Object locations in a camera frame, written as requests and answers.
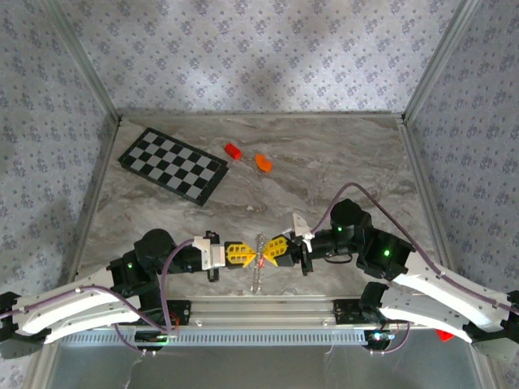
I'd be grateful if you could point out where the small circuit board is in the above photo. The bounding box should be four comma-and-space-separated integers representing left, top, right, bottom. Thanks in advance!
135, 330, 179, 345
364, 330, 397, 345

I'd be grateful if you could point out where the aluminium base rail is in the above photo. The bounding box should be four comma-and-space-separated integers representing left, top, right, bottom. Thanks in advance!
161, 294, 366, 327

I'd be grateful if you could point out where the aluminium table edge rail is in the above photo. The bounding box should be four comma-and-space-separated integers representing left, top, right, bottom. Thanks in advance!
398, 118, 464, 284
117, 112, 406, 122
60, 117, 122, 284

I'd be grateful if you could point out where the black grey checkerboard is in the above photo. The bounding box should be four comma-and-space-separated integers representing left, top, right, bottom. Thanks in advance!
117, 127, 229, 207

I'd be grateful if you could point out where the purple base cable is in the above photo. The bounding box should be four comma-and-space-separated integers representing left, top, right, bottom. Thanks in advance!
371, 319, 411, 356
112, 323, 147, 353

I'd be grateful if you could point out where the grey slotted cable duct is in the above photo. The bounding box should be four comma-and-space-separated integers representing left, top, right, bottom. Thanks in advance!
48, 323, 376, 348

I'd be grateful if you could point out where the aluminium frame post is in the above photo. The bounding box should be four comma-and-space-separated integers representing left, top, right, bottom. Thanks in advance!
40, 0, 122, 125
402, 0, 487, 121

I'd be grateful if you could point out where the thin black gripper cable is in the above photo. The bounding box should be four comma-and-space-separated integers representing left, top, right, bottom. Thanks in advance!
324, 250, 354, 265

